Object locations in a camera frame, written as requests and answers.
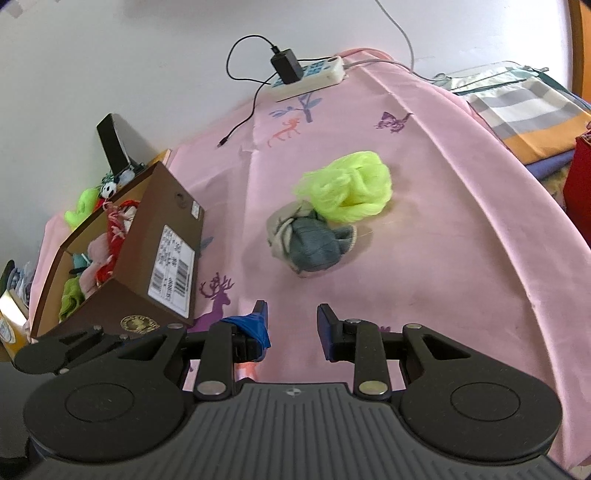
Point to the red cloth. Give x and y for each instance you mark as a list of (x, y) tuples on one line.
[(579, 184)]

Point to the grey blue knitted bundle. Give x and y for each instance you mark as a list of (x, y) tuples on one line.
[(314, 244)]

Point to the brown cardboard shoe box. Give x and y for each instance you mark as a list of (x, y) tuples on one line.
[(157, 217)]

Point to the white power strip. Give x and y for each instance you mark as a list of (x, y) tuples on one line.
[(318, 76)]

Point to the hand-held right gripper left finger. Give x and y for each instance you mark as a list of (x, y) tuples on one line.
[(261, 325)]

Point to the wooden bed post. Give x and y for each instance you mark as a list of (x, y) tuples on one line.
[(581, 46)]

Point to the blue patterned cloth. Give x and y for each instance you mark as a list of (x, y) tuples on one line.
[(22, 281)]

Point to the yellow patterned cloth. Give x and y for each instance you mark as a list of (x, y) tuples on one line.
[(558, 187)]

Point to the yellow white packet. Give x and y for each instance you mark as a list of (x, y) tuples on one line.
[(11, 318)]

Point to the teal soft item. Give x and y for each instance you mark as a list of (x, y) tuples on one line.
[(79, 262)]

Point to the small panda toy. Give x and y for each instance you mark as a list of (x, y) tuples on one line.
[(110, 189)]

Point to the lime green cloth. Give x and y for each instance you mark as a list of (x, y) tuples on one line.
[(71, 297)]

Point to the pink plush item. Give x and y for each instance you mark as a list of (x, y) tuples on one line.
[(97, 249)]

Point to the orange thin board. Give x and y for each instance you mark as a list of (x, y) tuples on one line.
[(164, 156)]

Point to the neon green mesh bath pouf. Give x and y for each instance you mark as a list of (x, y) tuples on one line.
[(351, 184)]

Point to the pink printed bedsheet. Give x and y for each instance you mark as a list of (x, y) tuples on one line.
[(438, 230)]

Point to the black rectangular box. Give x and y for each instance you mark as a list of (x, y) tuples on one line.
[(113, 143)]

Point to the purple folded cloth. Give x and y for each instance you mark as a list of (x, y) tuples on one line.
[(549, 166)]

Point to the black charger adapter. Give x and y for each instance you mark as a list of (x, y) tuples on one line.
[(287, 67)]

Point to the pale green folded cloth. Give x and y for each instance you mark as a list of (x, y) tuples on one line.
[(485, 76)]

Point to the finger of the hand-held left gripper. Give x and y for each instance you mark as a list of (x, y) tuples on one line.
[(83, 344)]

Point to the red knitted tassel scarf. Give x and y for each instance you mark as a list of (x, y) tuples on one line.
[(117, 230)]

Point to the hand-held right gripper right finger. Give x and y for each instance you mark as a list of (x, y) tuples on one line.
[(327, 332)]

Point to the grey orange striped folded cloth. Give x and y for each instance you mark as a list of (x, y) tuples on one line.
[(531, 115)]

